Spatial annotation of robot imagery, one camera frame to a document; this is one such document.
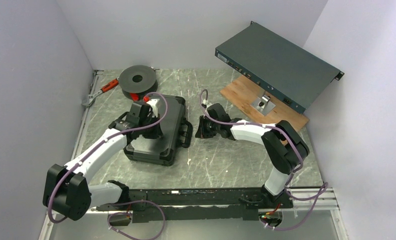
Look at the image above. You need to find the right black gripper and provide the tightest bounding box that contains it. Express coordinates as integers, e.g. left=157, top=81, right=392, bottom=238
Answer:
left=195, top=115, right=220, bottom=139

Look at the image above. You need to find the black poker set case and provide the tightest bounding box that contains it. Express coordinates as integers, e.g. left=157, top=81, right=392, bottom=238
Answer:
left=124, top=95, right=193, bottom=167

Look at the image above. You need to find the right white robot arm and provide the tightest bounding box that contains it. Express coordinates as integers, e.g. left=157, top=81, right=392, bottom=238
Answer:
left=195, top=103, right=310, bottom=208

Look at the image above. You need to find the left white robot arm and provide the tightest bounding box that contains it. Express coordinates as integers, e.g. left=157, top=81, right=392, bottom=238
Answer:
left=43, top=98, right=168, bottom=224

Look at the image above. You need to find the red clamp under spool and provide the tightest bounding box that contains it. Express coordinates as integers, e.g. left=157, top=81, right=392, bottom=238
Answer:
left=130, top=93, right=141, bottom=102

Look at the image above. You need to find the black filament spool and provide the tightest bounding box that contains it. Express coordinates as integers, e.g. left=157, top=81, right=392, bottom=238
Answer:
left=118, top=65, right=158, bottom=99

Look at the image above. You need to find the wooden board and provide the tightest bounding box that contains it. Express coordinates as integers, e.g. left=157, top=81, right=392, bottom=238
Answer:
left=220, top=76, right=309, bottom=132

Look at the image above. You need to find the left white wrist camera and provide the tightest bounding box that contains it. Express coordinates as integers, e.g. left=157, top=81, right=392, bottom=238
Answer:
left=143, top=96, right=162, bottom=117

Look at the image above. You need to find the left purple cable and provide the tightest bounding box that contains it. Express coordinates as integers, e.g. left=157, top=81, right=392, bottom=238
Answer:
left=47, top=92, right=169, bottom=240

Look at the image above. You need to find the purple cable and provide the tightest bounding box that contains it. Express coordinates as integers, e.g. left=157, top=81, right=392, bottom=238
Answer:
left=47, top=92, right=169, bottom=240
left=198, top=88, right=329, bottom=232

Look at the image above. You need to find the red handled tool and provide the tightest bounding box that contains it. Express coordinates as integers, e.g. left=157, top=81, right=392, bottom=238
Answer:
left=82, top=78, right=119, bottom=107

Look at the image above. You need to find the metal bracket stand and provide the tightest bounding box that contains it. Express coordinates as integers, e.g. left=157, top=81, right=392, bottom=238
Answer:
left=251, top=95, right=276, bottom=116

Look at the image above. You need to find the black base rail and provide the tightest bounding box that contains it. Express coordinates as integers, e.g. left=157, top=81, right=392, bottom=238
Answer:
left=96, top=187, right=293, bottom=223

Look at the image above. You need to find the dark teal network switch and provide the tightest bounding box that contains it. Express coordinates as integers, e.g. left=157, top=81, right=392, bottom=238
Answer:
left=215, top=21, right=344, bottom=114

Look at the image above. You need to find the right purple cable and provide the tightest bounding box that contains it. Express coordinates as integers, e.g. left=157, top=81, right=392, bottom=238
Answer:
left=198, top=88, right=329, bottom=232

